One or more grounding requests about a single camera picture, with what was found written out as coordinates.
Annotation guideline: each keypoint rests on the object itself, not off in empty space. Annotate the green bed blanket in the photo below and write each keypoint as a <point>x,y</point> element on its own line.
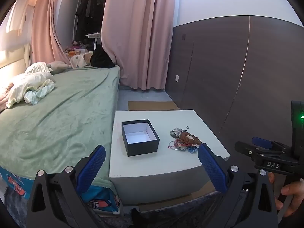
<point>71,123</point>

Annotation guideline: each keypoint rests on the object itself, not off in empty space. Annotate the white drying rack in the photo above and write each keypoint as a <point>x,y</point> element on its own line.
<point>95,36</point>

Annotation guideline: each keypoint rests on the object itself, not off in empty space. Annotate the narrow pink curtain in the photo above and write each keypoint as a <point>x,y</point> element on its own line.
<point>45,28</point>

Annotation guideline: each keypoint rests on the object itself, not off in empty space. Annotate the black square gift box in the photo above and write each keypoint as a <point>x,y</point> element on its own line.
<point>142,149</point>

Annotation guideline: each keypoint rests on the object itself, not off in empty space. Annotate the cream padded headboard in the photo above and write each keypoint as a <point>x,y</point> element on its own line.
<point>13,68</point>

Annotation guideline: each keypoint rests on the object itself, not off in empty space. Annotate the wide pink curtain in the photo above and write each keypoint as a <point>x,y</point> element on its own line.
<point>140,33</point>

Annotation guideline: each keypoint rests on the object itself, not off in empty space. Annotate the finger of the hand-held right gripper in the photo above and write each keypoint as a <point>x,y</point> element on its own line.
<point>261,142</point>
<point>247,150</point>

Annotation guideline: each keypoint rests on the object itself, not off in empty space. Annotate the black bag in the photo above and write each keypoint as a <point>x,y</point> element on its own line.
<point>101,58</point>

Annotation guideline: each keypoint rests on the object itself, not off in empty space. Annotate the hanging dark clothes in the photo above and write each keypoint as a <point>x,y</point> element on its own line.
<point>87,7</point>

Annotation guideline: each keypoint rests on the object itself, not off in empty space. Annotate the flat cardboard sheet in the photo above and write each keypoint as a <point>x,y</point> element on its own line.
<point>152,105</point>

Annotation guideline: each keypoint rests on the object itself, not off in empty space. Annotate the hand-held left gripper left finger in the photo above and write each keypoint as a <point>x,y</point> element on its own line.
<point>92,168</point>

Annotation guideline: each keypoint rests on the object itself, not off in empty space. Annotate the person's right hand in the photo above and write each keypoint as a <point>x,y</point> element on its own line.
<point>294,192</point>

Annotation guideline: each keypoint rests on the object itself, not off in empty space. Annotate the patterned pillow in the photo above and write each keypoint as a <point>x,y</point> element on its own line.
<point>79,60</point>

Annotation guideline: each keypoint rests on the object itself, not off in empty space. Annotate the white crumpled duvet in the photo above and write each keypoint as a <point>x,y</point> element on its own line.
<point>28,83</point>

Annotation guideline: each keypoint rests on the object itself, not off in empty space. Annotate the white wall socket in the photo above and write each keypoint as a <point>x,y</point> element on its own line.
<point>177,78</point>

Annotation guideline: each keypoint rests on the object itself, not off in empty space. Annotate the pink cloth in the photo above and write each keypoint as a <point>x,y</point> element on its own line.
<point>4,97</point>

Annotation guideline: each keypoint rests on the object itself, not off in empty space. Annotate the white low table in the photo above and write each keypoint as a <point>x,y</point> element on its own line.
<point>137,168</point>

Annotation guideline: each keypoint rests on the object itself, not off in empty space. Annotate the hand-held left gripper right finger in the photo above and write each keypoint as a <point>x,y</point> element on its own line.
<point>211,168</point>

